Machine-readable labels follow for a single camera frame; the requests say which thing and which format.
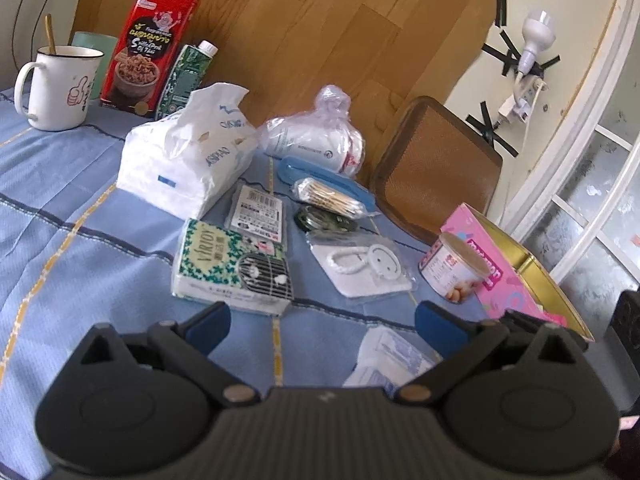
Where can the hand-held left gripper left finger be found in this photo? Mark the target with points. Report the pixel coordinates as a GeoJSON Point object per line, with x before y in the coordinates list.
{"type": "Point", "coordinates": [207, 327]}

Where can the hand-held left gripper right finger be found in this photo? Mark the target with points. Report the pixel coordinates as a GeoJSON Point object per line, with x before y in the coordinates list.
{"type": "Point", "coordinates": [435, 320]}

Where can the green printed tissue pack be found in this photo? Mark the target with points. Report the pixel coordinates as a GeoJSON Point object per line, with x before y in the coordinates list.
{"type": "Point", "coordinates": [205, 260]}

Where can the pink box with gold lining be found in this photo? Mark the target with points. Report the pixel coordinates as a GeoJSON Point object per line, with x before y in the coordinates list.
{"type": "Point", "coordinates": [505, 300]}

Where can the clear barcode label package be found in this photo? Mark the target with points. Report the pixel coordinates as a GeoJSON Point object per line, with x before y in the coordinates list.
{"type": "Point", "coordinates": [257, 212]}

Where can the small yogurt cup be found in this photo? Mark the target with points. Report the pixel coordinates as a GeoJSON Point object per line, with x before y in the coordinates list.
{"type": "Point", "coordinates": [450, 270]}

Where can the small white tissue packet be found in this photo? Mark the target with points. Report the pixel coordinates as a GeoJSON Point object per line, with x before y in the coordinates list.
{"type": "Point", "coordinates": [385, 355]}

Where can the white round disc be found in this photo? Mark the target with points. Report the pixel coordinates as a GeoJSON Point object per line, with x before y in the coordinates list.
{"type": "Point", "coordinates": [385, 273]}

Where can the clear bag with white insert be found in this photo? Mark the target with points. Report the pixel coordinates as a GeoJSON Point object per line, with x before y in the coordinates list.
{"type": "Point", "coordinates": [360, 287]}

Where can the dark green round tin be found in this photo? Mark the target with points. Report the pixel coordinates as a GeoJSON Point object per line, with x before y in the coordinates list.
{"type": "Point", "coordinates": [312, 220]}

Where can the cotton swab pack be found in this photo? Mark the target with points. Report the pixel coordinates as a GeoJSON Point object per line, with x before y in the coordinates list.
{"type": "Point", "coordinates": [330, 197]}

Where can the white plastic tissue pack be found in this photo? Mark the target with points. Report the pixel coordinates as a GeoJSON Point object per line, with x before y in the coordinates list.
{"type": "Point", "coordinates": [165, 160]}

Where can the blue striped tablecloth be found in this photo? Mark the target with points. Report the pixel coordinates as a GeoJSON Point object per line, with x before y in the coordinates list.
{"type": "Point", "coordinates": [75, 210]}

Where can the blue plastic case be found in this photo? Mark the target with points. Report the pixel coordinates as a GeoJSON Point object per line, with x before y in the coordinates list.
{"type": "Point", "coordinates": [290, 170]}

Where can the black object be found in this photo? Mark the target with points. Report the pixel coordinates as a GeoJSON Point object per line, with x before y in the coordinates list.
{"type": "Point", "coordinates": [627, 320]}

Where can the black tape cross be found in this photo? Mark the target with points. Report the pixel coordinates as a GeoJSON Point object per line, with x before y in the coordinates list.
{"type": "Point", "coordinates": [492, 132]}
{"type": "Point", "coordinates": [505, 57]}

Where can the tied clear plastic bag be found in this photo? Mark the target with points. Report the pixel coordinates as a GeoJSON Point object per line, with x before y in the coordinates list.
{"type": "Point", "coordinates": [305, 140]}

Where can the green drink carton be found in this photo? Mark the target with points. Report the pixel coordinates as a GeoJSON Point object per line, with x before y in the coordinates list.
{"type": "Point", "coordinates": [187, 72]}

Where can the white enamel mug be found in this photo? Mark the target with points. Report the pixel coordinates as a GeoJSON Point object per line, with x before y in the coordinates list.
{"type": "Point", "coordinates": [60, 90]}

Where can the red snack box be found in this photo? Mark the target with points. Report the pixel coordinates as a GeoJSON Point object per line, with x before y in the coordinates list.
{"type": "Point", "coordinates": [150, 35]}

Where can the teal cup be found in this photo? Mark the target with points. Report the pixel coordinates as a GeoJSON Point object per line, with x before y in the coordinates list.
{"type": "Point", "coordinates": [100, 42]}

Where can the white light bulb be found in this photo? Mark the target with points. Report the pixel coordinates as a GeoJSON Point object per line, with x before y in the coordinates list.
{"type": "Point", "coordinates": [537, 27]}

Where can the black tape strip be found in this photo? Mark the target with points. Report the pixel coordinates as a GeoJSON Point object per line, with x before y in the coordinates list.
{"type": "Point", "coordinates": [501, 5]}

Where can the wooden spoon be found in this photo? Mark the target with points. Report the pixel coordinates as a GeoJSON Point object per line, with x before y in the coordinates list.
{"type": "Point", "coordinates": [50, 35]}

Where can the white window frame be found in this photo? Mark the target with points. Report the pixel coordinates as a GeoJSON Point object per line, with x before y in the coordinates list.
{"type": "Point", "coordinates": [575, 135]}

